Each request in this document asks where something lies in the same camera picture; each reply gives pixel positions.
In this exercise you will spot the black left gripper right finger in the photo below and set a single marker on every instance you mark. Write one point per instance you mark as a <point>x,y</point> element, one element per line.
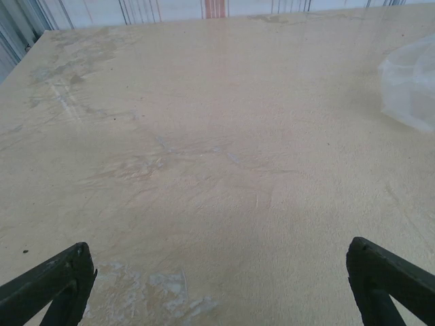
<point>370,265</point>

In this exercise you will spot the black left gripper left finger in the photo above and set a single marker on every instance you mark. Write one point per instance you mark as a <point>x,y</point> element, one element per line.
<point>40,278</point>

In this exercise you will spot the clear zip-top plastic bag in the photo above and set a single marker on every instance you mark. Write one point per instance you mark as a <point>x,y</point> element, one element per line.
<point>411,85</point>

